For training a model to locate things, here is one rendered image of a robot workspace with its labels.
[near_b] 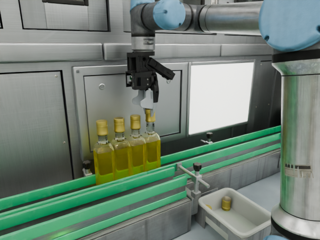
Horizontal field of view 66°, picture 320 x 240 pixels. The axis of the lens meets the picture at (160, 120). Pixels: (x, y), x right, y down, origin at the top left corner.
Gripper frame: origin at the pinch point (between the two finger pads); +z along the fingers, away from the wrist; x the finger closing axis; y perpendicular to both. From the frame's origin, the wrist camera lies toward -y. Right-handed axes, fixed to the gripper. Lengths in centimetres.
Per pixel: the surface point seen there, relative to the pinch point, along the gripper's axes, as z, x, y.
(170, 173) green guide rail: 22.0, 6.5, -4.1
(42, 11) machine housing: -32.0, -16.6, 28.0
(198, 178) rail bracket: 20.7, 16.6, -8.5
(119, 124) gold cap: 2.2, 1.8, 12.4
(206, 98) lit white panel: 1.6, -11.8, -36.3
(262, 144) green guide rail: 24, 5, -58
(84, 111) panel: -0.1, -11.9, 19.6
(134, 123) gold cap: 2.7, 1.4, 7.1
